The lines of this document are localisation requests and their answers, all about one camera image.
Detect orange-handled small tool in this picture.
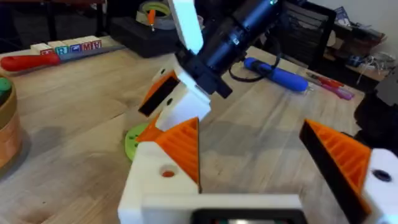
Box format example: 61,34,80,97
147,9,157,32

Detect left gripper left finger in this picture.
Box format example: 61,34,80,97
117,116,201,224

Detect red toy vegetable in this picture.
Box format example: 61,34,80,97
0,53,62,73

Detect upright flat wrist plate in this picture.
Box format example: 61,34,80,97
167,0,205,55

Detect cluttered side shelf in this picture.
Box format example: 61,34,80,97
323,5,390,82

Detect black cable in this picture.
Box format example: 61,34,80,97
228,35,282,83

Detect black box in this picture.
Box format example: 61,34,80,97
108,16,182,58

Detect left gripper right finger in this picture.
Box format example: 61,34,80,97
299,119,398,224

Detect roll of tape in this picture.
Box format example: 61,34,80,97
136,0,177,31

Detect pink and red pens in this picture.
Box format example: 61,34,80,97
305,71,356,101

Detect tub with toys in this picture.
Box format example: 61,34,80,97
0,73,23,177

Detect letter blocks on grey board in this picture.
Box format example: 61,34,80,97
30,35,126,63

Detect black chair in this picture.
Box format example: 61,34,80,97
264,0,337,71

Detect green disc with holes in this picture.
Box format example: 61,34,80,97
124,122,150,162

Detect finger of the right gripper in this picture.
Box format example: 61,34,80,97
136,82,213,143
138,66,181,118

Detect blue electric screwdriver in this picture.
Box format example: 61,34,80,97
243,57,311,93

